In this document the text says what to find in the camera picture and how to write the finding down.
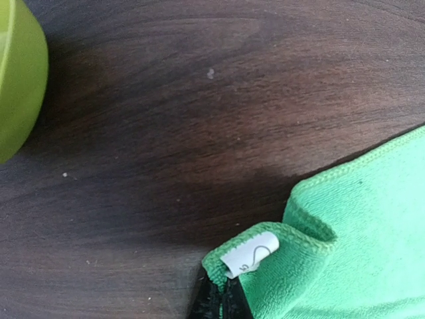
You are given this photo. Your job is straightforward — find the green towel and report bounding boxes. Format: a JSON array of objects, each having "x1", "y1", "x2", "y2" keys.
[{"x1": 202, "y1": 128, "x2": 424, "y2": 318}]

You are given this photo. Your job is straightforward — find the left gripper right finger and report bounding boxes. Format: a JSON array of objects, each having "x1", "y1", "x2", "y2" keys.
[{"x1": 222, "y1": 278, "x2": 254, "y2": 319}]

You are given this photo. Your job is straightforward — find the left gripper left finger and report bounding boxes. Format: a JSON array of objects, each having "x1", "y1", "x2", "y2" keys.
[{"x1": 187, "y1": 268, "x2": 222, "y2": 319}]

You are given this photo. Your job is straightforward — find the green plastic bowl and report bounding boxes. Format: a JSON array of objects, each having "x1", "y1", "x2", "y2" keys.
[{"x1": 1, "y1": 1, "x2": 48, "y2": 163}]

